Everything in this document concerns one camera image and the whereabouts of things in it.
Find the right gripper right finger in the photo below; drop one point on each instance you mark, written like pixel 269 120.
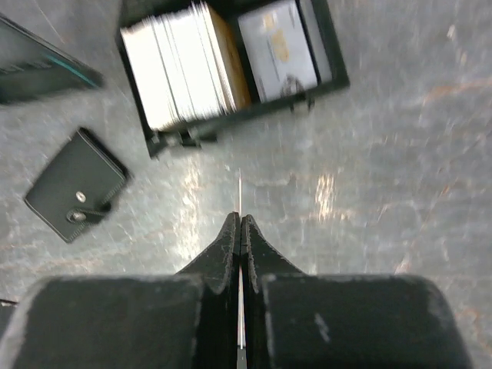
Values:
pixel 297 320

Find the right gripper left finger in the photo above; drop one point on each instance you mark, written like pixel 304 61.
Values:
pixel 184 320

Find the gold credit card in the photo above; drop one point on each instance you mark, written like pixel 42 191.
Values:
pixel 241 318

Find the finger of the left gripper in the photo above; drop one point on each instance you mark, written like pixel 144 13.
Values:
pixel 32 67

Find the stack of white cards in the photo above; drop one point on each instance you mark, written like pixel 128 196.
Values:
pixel 186 66

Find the silver VIP card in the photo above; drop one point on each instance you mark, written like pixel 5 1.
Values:
pixel 277 50

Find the black leather card holder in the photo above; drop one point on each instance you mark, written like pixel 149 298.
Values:
pixel 75 189

